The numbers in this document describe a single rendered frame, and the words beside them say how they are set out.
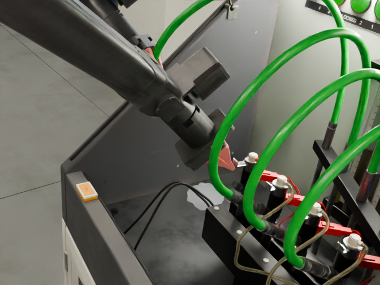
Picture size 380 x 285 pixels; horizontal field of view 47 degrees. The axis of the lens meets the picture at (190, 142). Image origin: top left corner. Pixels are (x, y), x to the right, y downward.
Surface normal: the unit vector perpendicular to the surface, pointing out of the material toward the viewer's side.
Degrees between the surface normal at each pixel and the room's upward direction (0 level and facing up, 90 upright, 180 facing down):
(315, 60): 90
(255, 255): 0
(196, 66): 48
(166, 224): 0
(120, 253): 0
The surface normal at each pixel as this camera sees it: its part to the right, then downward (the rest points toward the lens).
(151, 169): 0.51, 0.47
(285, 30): -0.85, 0.17
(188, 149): -0.59, -0.59
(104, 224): 0.11, -0.86
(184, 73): -0.34, -0.23
